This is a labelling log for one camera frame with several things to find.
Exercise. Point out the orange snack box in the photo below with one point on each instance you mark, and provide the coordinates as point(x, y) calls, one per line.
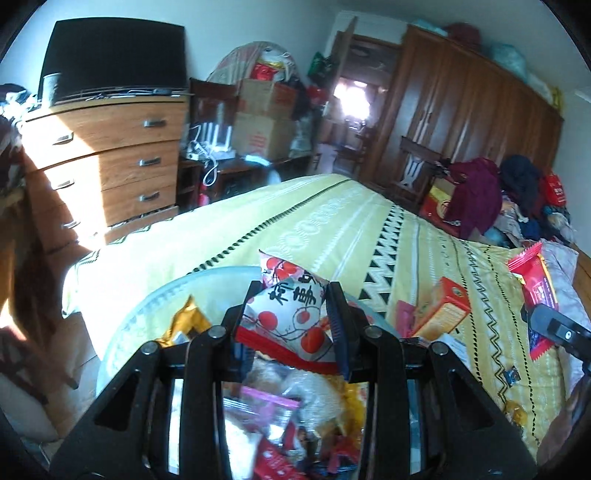
point(443, 309)

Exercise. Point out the brown wooden wardrobe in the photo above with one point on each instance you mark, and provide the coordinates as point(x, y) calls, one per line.
point(461, 101)

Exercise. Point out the round floral covered board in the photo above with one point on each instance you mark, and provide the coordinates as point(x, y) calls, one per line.
point(235, 62)

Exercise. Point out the dark cup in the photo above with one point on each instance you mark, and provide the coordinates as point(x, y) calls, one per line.
point(51, 88)

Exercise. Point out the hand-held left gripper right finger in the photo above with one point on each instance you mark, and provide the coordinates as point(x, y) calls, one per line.
point(339, 332)

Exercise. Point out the red shopping bag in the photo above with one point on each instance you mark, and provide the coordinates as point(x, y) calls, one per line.
point(554, 189)

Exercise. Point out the yellow snack packet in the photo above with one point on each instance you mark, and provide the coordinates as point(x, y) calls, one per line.
point(515, 412)

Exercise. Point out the light blue plastic basin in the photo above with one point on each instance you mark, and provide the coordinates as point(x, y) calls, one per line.
point(138, 314)

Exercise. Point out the wooden door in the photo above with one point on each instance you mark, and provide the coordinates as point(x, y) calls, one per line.
point(341, 55)

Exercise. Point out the wooden chair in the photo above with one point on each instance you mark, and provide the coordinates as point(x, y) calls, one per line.
point(413, 170)

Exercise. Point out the wooden chest of drawers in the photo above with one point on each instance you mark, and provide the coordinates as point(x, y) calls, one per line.
point(106, 152)

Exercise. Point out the dark clothes pile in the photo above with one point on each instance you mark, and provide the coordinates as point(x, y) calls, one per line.
point(521, 180)

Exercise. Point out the green bag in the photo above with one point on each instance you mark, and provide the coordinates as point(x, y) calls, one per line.
point(321, 64)

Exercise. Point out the pink snack packet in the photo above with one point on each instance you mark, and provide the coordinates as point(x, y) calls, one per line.
point(268, 401)

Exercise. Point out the gold foil snack packet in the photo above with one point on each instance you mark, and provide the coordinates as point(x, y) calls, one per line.
point(184, 323)

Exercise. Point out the white red-fruit print snack packet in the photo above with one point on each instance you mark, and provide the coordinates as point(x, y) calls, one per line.
point(281, 318)

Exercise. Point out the yellow patterned bed sheet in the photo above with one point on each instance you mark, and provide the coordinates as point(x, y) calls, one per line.
point(323, 221)

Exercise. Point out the red snack packet white print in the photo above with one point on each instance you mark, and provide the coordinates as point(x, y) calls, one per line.
point(277, 457)

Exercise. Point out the red yellow gift box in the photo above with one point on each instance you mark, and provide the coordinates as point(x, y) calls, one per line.
point(438, 205)

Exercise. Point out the pink red flat packet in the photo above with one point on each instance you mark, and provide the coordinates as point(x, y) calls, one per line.
point(405, 316)

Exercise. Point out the white router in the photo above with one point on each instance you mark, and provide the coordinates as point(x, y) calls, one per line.
point(214, 143)

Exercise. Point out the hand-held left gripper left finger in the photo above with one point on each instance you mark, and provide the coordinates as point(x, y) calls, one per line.
point(240, 318)

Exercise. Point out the small red bottle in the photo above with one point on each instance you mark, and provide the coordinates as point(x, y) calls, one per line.
point(203, 197)

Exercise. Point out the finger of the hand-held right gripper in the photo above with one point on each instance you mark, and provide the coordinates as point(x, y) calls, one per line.
point(554, 330)

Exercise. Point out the pale blue bundle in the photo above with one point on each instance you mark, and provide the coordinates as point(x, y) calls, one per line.
point(508, 57)

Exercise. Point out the black television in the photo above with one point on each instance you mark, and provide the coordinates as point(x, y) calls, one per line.
point(115, 55)

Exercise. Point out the cardboard box red print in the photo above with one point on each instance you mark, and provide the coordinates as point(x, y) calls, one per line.
point(261, 136)

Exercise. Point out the small blue snack packet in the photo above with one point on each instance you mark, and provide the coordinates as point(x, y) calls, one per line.
point(511, 375)

